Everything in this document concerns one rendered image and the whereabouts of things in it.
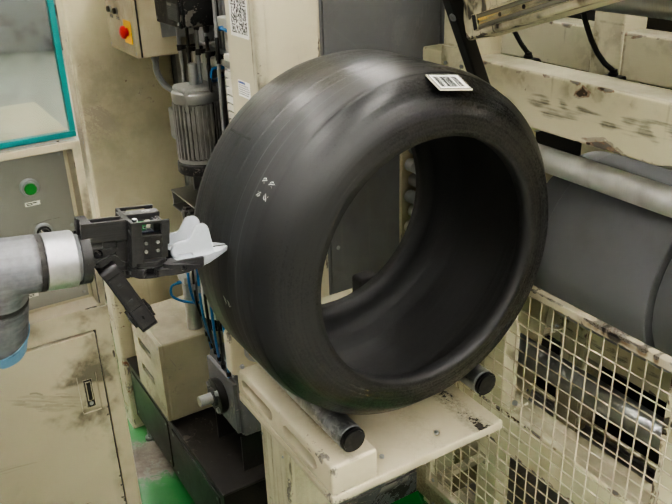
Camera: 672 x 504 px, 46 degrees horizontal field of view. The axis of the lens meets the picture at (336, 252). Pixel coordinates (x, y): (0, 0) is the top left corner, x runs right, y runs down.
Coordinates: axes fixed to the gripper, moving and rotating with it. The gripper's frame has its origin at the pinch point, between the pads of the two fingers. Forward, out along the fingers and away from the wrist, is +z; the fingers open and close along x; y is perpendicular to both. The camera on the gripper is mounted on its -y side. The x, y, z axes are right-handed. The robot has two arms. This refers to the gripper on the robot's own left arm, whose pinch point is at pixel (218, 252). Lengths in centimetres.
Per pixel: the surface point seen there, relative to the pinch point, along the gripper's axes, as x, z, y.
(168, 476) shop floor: 106, 29, -119
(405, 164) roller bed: 38, 61, -1
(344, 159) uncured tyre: -11.7, 12.8, 15.7
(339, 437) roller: -9.3, 17.1, -30.8
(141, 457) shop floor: 120, 25, -120
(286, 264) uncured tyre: -11.2, 5.0, 1.5
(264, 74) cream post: 25.8, 19.4, 21.1
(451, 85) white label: -11.3, 30.2, 25.0
